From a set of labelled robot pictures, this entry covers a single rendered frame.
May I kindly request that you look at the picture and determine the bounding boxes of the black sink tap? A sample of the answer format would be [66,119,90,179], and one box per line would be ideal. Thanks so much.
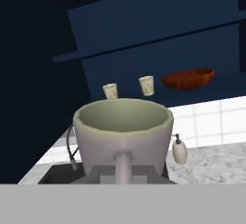
[65,124,80,171]

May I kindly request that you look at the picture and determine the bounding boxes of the red-brown wooden bowl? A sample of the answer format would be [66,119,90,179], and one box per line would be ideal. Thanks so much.
[160,67,216,91]

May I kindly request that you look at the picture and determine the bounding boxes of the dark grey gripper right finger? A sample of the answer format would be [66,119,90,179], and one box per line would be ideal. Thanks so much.
[131,164,178,185]

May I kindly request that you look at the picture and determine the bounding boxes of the cream patterned glass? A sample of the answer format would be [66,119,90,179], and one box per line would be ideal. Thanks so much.
[137,75,156,97]
[102,82,120,102]

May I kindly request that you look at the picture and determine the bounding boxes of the white soap dispenser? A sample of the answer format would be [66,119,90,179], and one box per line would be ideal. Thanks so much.
[171,133,188,165]

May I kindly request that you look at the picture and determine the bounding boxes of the dark blue cabinet door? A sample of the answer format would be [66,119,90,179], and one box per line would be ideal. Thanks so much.
[0,0,94,185]

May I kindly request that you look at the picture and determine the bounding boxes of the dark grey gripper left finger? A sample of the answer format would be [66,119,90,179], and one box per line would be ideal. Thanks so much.
[70,164,116,185]

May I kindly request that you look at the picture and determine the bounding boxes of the pale grey bowl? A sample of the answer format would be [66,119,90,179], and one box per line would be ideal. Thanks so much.
[72,97,176,185]

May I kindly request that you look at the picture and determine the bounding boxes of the dark blue open cabinet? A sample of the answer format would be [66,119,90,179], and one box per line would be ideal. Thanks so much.
[27,0,246,109]

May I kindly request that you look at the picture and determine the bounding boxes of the dark blue cabinet shelf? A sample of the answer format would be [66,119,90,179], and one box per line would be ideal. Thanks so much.
[51,9,246,64]

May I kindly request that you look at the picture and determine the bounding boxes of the dark grey sink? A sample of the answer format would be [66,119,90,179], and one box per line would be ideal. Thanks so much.
[37,162,88,185]

